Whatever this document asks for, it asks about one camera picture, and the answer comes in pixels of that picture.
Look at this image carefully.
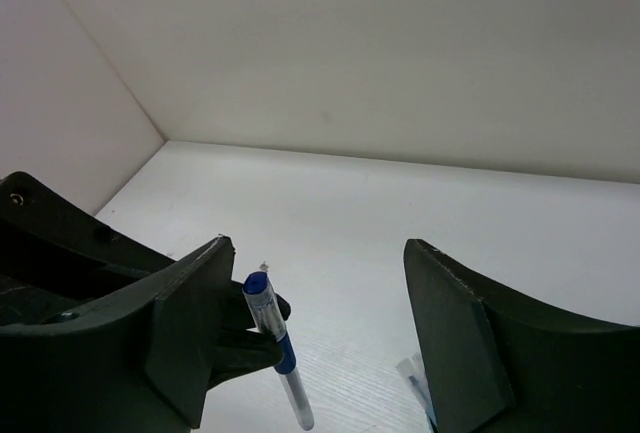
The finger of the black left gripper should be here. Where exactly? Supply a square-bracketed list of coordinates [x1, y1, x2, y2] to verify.
[209, 281, 284, 389]

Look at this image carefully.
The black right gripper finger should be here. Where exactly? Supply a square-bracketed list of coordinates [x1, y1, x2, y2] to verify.
[404, 239, 639, 432]

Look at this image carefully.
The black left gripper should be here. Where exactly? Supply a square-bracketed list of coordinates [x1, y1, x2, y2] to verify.
[1, 172, 234, 432]

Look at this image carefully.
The blue gel pen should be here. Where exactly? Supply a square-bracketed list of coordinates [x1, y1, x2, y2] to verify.
[241, 272, 316, 431]

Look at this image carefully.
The blue slim highlighter pen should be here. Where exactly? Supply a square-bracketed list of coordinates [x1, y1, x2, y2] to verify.
[396, 353, 435, 422]

